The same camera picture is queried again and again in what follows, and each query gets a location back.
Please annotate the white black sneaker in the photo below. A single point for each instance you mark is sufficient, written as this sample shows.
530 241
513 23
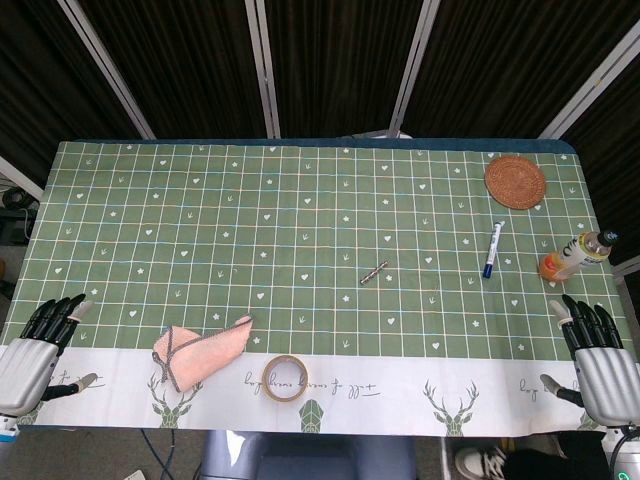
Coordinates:
477 462

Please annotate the black equipment pile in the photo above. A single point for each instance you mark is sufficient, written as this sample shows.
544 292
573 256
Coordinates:
15 220

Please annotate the white partition foot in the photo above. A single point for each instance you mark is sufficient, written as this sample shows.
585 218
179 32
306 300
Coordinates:
385 134

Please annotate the white blue marker pen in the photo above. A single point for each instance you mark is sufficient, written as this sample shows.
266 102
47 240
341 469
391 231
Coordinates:
493 249

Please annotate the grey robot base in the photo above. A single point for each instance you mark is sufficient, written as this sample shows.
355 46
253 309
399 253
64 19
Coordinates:
300 460

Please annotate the round woven brown coaster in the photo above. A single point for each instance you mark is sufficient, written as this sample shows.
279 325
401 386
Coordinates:
515 182

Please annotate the grey partition frame post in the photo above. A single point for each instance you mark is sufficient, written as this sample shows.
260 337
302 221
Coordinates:
20 177
412 70
105 67
265 70
590 85

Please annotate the orange drink plastic bottle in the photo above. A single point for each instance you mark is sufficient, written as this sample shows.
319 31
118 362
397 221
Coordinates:
575 255

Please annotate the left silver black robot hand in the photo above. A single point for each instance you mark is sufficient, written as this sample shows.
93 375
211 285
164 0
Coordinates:
27 370

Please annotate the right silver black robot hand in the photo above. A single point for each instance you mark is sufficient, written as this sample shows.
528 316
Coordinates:
607 380

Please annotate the brown tape roll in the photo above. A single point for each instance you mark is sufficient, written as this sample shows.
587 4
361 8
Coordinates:
265 380

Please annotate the green grid tablecloth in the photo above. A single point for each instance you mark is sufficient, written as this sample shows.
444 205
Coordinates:
200 225

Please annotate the pink cloth with grey trim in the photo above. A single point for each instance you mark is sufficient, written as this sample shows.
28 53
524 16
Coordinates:
200 357

